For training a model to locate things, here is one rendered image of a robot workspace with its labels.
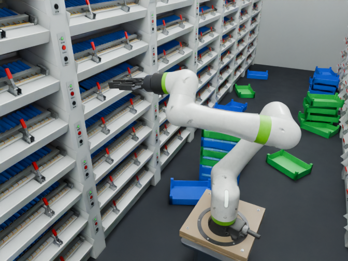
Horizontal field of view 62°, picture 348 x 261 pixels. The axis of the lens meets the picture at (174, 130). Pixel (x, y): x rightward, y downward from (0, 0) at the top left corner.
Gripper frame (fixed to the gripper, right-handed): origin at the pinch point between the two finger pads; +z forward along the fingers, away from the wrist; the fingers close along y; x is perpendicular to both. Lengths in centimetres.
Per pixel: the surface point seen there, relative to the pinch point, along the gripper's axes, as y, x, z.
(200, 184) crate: 58, -98, -7
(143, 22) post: 45, 22, 8
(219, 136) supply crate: 67, -61, -23
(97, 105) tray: -5.5, -8.6, 10.2
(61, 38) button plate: -20.8, 24.9, 3.5
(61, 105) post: -25.3, -0.6, 10.2
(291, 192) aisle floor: 82, -111, -68
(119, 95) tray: 12.7, -10.0, 10.4
